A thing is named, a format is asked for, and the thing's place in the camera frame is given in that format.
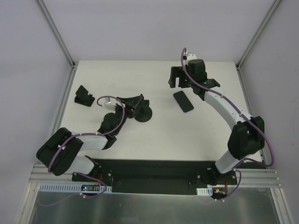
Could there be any black smartphone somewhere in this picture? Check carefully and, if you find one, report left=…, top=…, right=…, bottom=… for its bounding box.
left=173, top=91, right=194, bottom=113

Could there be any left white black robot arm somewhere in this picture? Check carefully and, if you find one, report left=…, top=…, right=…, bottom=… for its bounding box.
left=36, top=94, right=152, bottom=182

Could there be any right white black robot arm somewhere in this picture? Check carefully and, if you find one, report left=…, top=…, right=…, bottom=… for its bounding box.
left=168, top=56, right=265, bottom=184

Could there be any black round-base phone stand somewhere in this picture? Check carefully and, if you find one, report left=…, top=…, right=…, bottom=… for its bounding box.
left=134, top=105, right=152, bottom=123

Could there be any black folding phone stand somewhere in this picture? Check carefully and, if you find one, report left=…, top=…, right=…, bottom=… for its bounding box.
left=74, top=85, right=95, bottom=107

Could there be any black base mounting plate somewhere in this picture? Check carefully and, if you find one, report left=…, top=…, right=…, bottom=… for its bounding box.
left=71, top=156, right=237, bottom=195

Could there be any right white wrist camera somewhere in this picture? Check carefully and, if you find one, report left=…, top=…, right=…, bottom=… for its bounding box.
left=183, top=53, right=197, bottom=62

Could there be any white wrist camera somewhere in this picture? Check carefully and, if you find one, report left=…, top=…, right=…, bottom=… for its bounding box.
left=102, top=97, right=116, bottom=111
left=183, top=53, right=197, bottom=62

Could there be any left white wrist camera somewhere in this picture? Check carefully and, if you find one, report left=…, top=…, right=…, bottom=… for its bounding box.
left=102, top=97, right=116, bottom=111

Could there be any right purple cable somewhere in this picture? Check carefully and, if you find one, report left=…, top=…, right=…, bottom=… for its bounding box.
left=181, top=48, right=276, bottom=205

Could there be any right white slotted cable duct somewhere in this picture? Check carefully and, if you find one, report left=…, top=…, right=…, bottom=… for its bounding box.
left=196, top=187, right=213, bottom=196

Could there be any white slotted cable duct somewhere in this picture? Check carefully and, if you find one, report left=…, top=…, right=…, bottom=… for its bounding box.
left=39, top=183, right=112, bottom=194
left=196, top=187, right=213, bottom=196

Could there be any right aluminium frame post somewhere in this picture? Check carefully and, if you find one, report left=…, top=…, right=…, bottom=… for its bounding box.
left=236, top=0, right=282, bottom=70

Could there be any aluminium frame post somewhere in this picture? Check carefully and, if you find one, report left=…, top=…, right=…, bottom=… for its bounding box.
left=236, top=0, right=282, bottom=70
left=35, top=0, right=76, bottom=69

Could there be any left white slotted cable duct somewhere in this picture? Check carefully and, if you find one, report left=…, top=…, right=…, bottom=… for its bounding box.
left=39, top=183, right=112, bottom=194

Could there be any front aluminium rail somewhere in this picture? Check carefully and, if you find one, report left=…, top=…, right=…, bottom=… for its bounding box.
left=29, top=164, right=282, bottom=188

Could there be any left aluminium frame post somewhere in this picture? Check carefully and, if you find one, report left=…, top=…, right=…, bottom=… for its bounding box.
left=35, top=0, right=76, bottom=69

